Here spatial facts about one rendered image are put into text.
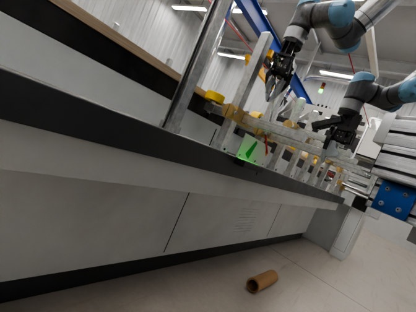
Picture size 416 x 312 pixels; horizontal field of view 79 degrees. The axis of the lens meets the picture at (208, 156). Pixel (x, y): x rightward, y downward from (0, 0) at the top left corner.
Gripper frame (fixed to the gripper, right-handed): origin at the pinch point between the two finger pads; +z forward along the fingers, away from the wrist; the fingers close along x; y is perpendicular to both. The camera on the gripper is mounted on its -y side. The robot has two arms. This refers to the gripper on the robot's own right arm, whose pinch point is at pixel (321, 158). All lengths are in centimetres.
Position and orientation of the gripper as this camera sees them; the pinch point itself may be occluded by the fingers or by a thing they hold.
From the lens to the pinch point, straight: 108.0
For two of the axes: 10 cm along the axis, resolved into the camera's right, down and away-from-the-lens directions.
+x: 5.9, 1.9, 7.9
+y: 7.1, 3.3, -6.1
